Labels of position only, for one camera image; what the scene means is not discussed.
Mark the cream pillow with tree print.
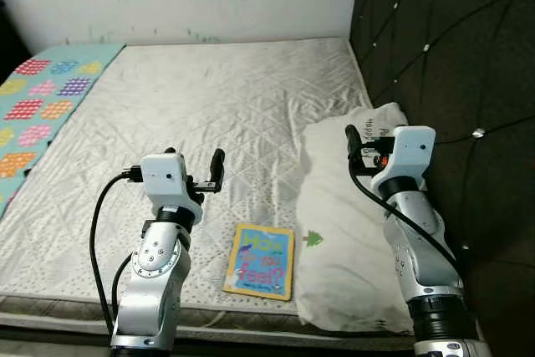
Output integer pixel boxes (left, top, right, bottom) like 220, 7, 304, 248
297, 102, 436, 334

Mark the yellow-edged blue picture book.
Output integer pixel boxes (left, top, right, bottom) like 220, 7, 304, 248
222, 222, 296, 302

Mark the quilted beige mattress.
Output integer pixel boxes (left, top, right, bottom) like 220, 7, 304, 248
0, 37, 419, 349

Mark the teal heart-patterned blanket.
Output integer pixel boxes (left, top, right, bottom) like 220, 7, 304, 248
0, 43, 126, 216

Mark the dark tufted headboard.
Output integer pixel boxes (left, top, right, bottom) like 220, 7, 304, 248
349, 0, 535, 357

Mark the dark bed base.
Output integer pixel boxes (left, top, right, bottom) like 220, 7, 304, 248
0, 336, 110, 357

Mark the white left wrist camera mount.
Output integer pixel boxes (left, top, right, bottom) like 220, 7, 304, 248
140, 153, 204, 216

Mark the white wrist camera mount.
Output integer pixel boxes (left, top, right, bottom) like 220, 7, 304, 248
370, 125, 437, 199
140, 153, 204, 216

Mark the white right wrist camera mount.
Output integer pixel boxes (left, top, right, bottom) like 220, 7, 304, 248
370, 125, 437, 199

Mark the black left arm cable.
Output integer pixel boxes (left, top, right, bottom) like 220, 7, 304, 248
89, 169, 143, 333

